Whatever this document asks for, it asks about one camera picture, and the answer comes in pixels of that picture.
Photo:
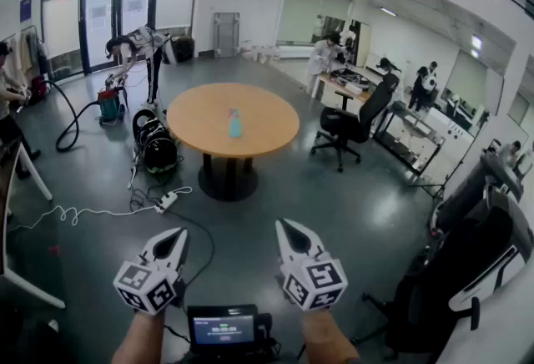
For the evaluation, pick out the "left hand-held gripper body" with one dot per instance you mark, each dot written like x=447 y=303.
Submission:
x=144 y=285

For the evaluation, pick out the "long ceiling light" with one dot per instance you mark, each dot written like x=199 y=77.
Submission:
x=388 y=11

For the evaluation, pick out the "white desk with black frame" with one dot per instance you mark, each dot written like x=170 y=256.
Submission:
x=413 y=132

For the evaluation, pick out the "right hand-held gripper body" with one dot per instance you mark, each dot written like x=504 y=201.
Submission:
x=317 y=283

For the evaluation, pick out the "clothes rack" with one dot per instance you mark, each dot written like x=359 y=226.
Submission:
x=31 y=51

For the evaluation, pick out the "round wooden table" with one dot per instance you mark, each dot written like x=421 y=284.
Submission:
x=200 y=120

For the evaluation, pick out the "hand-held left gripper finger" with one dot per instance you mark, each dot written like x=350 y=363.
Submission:
x=182 y=256
x=151 y=246

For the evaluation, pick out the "wooden work desk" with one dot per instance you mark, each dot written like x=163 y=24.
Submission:
x=354 y=93

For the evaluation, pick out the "person's left forearm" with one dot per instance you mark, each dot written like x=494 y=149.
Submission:
x=139 y=337

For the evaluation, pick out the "person's right forearm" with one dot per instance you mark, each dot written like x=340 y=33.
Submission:
x=327 y=337

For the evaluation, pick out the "blue wall sign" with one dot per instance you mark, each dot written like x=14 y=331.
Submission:
x=25 y=9

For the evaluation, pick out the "black mesh chair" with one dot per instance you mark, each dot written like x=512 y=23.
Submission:
x=442 y=283

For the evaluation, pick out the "glass entrance doors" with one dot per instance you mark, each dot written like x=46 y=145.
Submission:
x=100 y=11

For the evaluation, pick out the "white-legged table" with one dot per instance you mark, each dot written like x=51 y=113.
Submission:
x=29 y=183

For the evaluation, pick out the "white power strip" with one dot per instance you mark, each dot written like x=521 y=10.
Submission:
x=166 y=202

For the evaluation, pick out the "chest-mounted screen device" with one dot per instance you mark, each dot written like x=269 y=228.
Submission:
x=223 y=329

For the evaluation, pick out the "teal and pink spray bottle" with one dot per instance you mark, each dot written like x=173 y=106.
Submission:
x=235 y=124

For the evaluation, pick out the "red and green vacuum cleaner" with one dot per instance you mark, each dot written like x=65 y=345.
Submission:
x=110 y=103

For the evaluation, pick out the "black and white machine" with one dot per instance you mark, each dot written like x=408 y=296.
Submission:
x=492 y=195

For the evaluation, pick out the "black suitcase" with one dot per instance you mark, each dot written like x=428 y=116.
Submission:
x=182 y=49

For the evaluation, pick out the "black office chair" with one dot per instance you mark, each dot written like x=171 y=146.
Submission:
x=367 y=116

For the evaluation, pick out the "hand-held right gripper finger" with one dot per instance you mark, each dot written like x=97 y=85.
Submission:
x=312 y=240
x=281 y=245

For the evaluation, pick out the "folded grey cart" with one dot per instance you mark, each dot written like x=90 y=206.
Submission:
x=226 y=34

